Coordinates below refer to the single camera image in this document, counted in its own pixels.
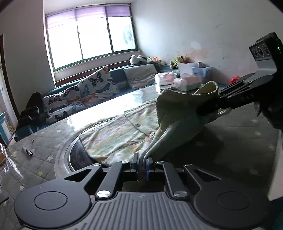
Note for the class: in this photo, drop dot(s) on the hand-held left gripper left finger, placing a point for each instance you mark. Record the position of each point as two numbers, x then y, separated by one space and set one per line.
135 163

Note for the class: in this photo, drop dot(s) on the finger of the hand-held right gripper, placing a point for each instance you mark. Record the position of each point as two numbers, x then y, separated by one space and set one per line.
247 84
232 100

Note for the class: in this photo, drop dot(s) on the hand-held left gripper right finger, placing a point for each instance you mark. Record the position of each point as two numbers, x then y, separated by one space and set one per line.
150 167

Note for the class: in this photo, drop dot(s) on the pale green printed baby garment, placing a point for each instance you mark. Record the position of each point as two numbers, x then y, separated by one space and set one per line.
172 115

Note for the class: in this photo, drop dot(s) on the person's right hand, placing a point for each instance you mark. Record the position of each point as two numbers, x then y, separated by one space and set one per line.
274 112

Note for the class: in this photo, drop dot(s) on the red object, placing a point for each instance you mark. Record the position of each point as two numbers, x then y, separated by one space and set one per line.
236 80

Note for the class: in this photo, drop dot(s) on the clear plastic storage box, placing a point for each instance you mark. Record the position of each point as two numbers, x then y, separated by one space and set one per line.
203 70

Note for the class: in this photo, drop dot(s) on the tissue box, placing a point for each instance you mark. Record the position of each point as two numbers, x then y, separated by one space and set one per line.
188 85

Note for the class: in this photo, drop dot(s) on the round table inset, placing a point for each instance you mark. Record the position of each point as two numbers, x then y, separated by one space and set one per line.
78 157

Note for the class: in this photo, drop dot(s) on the brown teddy bear plush toys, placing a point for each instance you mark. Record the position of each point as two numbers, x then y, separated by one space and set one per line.
179 62

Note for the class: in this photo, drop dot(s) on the pink white tissue pack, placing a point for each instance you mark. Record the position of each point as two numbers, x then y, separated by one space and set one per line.
164 78

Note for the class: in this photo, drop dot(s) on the grey cushion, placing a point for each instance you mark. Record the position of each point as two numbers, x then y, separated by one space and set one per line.
140 76

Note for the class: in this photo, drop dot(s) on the butterfly print pillow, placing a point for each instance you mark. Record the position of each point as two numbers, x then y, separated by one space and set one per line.
62 104
98 84

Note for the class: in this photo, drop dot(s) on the pink plush toy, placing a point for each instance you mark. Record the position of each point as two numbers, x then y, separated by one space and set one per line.
153 59

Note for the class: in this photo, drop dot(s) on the blue sofa bench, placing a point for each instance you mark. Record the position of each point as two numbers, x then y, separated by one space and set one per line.
120 76

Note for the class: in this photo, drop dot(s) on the white panda plush toy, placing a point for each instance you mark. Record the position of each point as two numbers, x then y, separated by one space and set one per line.
137 59

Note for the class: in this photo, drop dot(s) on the black marker pen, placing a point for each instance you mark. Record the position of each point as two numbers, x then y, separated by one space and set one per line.
27 150

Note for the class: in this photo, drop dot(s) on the black bag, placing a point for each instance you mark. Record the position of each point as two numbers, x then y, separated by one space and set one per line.
33 110

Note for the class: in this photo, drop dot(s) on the green framed window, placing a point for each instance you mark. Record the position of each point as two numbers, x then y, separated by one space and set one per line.
95 42

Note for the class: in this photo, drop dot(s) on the clear plastic container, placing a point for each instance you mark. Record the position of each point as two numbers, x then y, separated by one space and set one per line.
6 161

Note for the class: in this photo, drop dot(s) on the blue cabinet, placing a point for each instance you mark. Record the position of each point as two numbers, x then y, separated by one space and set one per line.
5 128

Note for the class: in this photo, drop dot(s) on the purple roller blind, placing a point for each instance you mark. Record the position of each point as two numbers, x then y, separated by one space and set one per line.
88 15

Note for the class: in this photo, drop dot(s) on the dark wooden door frame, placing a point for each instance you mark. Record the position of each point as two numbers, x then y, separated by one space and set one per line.
11 99

